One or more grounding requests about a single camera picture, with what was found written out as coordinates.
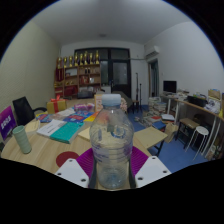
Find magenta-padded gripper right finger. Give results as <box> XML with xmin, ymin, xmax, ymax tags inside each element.
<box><xmin>127</xmin><ymin>145</ymin><xmax>172</xmax><ymax>190</ymax></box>

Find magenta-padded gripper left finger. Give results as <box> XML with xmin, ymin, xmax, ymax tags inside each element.
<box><xmin>54</xmin><ymin>147</ymin><xmax>98</xmax><ymax>190</ymax></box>

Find clear plastic water bottle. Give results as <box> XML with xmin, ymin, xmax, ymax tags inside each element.
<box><xmin>89</xmin><ymin>93</ymin><xmax>135</xmax><ymax>191</ymax></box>

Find flat round red coaster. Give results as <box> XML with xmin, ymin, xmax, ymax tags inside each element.
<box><xmin>55</xmin><ymin>150</ymin><xmax>80</xmax><ymax>168</ymax></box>

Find large pale yellow envelope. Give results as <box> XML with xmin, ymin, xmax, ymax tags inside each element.
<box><xmin>78</xmin><ymin>125</ymin><xmax>169</xmax><ymax>149</ymax></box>

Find teal book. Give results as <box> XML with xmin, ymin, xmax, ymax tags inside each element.
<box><xmin>49</xmin><ymin>121</ymin><xmax>86</xmax><ymax>145</ymax></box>

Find white booklet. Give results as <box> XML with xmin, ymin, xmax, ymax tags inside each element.
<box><xmin>35</xmin><ymin>118</ymin><xmax>68</xmax><ymax>138</ymax></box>

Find blue printed book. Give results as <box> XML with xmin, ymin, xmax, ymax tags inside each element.
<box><xmin>63</xmin><ymin>113</ymin><xmax>89</xmax><ymax>124</ymax></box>

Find orange red book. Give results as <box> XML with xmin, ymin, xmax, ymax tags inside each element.
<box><xmin>83</xmin><ymin>111</ymin><xmax>100</xmax><ymax>123</ymax></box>

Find pale green ribbed cup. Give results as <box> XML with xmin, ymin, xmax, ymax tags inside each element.
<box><xmin>12</xmin><ymin>125</ymin><xmax>33</xmax><ymax>155</ymax></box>

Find dark wooden stool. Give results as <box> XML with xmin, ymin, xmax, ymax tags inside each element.
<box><xmin>175</xmin><ymin>117</ymin><xmax>200</xmax><ymax>149</ymax></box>

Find small pale yellow envelope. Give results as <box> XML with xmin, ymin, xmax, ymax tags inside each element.
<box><xmin>24</xmin><ymin>119</ymin><xmax>42</xmax><ymax>133</ymax></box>

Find white round stool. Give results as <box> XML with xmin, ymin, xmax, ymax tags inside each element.
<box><xmin>184</xmin><ymin>125</ymin><xmax>210</xmax><ymax>153</ymax></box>

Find pile of books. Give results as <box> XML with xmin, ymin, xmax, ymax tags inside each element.
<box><xmin>147</xmin><ymin>96</ymin><xmax>168</xmax><ymax>117</ymax></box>

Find pink packet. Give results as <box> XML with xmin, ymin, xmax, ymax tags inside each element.
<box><xmin>73</xmin><ymin>102</ymin><xmax>95</xmax><ymax>113</ymax></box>

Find yellow gift box red ribbon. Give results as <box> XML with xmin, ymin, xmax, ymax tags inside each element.
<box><xmin>46</xmin><ymin>95</ymin><xmax>68</xmax><ymax>115</ymax></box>

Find pink flowers in white pot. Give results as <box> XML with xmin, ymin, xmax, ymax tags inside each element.
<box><xmin>119</xmin><ymin>98</ymin><xmax>129</xmax><ymax>113</ymax></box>

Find upright orange white card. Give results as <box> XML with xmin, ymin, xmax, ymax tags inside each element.
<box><xmin>94</xmin><ymin>94</ymin><xmax>104</xmax><ymax>113</ymax></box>

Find wooden side desk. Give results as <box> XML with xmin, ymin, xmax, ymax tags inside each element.
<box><xmin>159</xmin><ymin>94</ymin><xmax>224</xmax><ymax>161</ymax></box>

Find grey armchair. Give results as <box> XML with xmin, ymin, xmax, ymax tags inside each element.
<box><xmin>112</xmin><ymin>90</ymin><xmax>134</xmax><ymax>109</ymax></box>

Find black office chair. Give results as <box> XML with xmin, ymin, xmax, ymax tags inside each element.
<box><xmin>12</xmin><ymin>96</ymin><xmax>48</xmax><ymax>127</ymax></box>

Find purple sign board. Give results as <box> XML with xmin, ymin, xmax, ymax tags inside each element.
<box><xmin>0</xmin><ymin>105</ymin><xmax>18</xmax><ymax>141</ymax></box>

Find black tripod stand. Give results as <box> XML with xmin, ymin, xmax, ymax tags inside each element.
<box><xmin>134</xmin><ymin>72</ymin><xmax>143</xmax><ymax>103</ymax></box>

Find black computer monitor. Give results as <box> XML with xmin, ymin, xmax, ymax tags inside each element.
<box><xmin>162</xmin><ymin>80</ymin><xmax>178</xmax><ymax>94</ymax></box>

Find wooden shelf unit with trophies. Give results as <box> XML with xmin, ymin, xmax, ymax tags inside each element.
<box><xmin>53</xmin><ymin>50</ymin><xmax>102</xmax><ymax>99</ymax></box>

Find dark glass double door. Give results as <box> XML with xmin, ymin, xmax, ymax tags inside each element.
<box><xmin>73</xmin><ymin>47</ymin><xmax>132</xmax><ymax>99</ymax></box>

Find white wall air conditioner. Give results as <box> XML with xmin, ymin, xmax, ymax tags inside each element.
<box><xmin>144</xmin><ymin>45</ymin><xmax>161</xmax><ymax>59</ymax></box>

